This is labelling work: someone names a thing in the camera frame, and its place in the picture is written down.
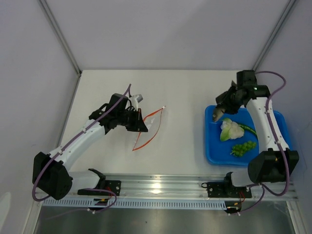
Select grey toy fish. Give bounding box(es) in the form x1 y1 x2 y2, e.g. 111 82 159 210
212 104 227 122

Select green toy chili pepper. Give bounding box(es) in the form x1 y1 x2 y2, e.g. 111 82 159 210
238 123 257 137

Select white toy cauliflower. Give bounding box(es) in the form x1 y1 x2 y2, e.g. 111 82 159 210
220 118 245 142

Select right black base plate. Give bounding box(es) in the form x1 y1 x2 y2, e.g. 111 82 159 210
201 180 252 198

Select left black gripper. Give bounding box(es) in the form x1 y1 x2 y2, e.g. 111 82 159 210
117 108 148 132

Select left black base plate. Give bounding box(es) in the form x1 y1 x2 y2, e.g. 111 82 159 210
78 180 121 196

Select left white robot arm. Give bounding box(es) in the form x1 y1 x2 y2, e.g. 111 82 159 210
32 94 148 200

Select aluminium mounting rail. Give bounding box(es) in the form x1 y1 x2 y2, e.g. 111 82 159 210
32 173 299 200

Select white slotted cable duct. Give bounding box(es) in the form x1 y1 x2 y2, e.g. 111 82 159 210
43 197 226 210

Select aluminium frame post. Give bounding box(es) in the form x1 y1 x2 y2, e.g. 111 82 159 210
252 0 299 71
36 0 82 76

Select blue plastic tray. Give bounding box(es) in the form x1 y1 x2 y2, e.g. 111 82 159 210
204 104 293 168

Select green toy grapes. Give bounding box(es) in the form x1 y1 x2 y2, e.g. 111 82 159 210
231 141 257 157

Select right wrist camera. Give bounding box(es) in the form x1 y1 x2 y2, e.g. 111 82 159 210
231 70 257 89

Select right aluminium frame post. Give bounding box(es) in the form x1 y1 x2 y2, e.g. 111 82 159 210
252 0 299 71

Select left aluminium frame post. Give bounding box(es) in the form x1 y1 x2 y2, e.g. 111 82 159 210
36 0 82 76

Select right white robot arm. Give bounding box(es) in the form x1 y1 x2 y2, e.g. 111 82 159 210
213 84 299 197

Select clear zip bag orange zipper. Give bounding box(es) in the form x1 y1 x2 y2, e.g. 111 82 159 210
132 106 166 152

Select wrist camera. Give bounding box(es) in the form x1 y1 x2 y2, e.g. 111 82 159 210
129 94 143 110
231 70 257 89

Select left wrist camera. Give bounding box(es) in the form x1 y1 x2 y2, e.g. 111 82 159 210
129 94 143 110

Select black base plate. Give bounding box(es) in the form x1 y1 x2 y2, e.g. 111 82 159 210
78 180 121 196
201 180 252 198

